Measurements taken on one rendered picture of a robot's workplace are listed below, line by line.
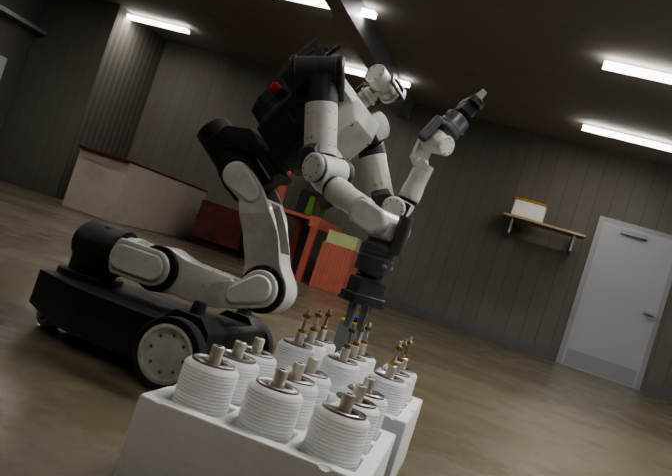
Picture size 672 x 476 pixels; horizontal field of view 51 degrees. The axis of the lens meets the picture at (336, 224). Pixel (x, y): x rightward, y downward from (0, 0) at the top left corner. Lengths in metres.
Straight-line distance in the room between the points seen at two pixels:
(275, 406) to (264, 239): 1.01
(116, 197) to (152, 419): 8.43
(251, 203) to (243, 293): 0.27
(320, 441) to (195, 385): 0.22
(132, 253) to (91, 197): 7.55
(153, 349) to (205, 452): 0.84
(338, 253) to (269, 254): 7.13
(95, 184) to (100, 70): 2.44
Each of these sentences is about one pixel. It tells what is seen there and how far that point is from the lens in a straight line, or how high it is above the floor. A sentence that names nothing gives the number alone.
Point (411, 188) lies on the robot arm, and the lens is 2.30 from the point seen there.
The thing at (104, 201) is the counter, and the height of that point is 0.22.
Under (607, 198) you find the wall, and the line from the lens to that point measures 10.80.
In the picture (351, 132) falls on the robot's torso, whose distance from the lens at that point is 2.07.
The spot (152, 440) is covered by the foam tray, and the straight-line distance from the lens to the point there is 1.21.
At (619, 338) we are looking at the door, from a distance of 10.64.
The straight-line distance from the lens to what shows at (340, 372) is 1.69.
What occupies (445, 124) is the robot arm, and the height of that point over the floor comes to 1.00.
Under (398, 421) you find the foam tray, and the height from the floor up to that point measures 0.18.
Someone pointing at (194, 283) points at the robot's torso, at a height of 0.27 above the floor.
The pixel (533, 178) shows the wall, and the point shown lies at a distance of 10.78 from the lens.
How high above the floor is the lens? 0.49
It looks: 2 degrees up
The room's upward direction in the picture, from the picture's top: 18 degrees clockwise
